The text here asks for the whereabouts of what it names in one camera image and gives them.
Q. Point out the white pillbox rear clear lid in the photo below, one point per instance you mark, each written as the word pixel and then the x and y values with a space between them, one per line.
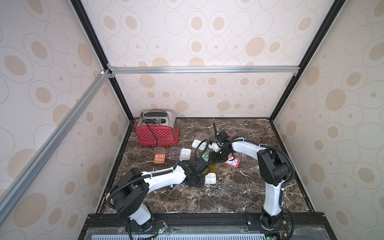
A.
pixel 198 139

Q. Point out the left aluminium frame rail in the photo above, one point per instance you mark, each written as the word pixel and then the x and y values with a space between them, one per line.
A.
pixel 26 177

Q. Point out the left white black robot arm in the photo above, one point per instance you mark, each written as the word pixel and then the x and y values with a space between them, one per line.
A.
pixel 128 194

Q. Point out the magenta pillbox rear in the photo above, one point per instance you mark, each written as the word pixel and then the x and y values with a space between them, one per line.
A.
pixel 233 135

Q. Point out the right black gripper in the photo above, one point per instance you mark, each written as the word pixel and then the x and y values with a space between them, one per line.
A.
pixel 218 139

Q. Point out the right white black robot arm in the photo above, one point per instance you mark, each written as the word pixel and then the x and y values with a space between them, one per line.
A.
pixel 275 166

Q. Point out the aluminium frame rail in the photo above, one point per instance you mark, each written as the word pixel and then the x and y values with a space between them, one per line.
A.
pixel 204 70
pixel 26 177

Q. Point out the red and silver toaster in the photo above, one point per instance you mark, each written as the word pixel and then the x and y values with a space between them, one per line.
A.
pixel 157 129

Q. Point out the rear aluminium frame rail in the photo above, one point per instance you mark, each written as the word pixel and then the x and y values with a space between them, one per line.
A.
pixel 204 70

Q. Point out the yellow lidded rectangular pillbox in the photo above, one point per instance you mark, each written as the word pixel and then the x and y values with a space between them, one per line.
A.
pixel 211 177

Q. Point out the white six-cell pillbox clear lid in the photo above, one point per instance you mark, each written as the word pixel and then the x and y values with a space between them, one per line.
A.
pixel 180 154

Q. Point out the green round pillbox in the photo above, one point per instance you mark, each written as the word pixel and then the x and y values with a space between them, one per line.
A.
pixel 206 156

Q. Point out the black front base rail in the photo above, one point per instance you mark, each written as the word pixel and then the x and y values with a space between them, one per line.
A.
pixel 296 226

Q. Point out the orange square pillbox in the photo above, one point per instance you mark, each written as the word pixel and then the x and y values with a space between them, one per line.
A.
pixel 160 156

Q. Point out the red rectangular pillbox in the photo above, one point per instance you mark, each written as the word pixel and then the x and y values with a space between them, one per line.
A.
pixel 232 161

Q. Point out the magenta pillbox clear lid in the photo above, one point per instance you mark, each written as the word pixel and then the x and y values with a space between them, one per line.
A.
pixel 253 138

